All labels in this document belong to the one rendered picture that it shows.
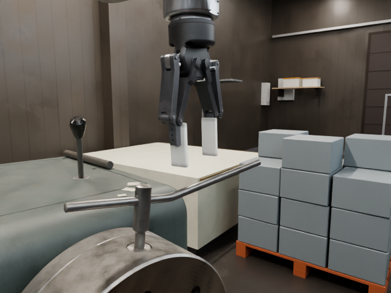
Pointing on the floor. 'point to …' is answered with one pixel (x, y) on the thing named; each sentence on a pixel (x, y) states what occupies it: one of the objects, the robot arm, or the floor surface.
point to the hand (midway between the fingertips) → (195, 146)
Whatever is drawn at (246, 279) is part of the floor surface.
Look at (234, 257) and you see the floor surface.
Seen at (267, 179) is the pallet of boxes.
